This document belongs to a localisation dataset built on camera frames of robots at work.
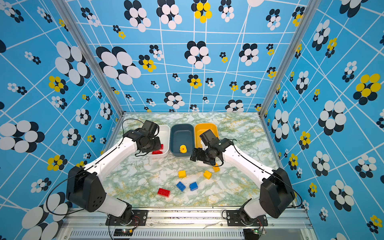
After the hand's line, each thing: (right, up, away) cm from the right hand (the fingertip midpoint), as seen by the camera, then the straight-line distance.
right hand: (197, 160), depth 81 cm
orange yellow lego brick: (+11, -7, +8) cm, 16 cm away
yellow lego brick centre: (-9, -10, +6) cm, 14 cm away
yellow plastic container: (+2, +16, +26) cm, 30 cm away
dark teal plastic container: (-11, +13, +24) cm, 29 cm away
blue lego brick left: (-9, -15, +2) cm, 18 cm away
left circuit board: (-38, -33, -9) cm, 51 cm away
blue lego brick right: (-2, -15, +1) cm, 15 cm away
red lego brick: (-25, +2, +11) cm, 28 cm away
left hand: (-22, +7, +5) cm, 24 cm away
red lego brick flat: (-18, -18, -1) cm, 25 cm away
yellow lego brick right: (+6, -10, +6) cm, 13 cm away
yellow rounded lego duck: (-9, +4, +15) cm, 18 cm away
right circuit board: (+26, -32, -12) cm, 43 cm away
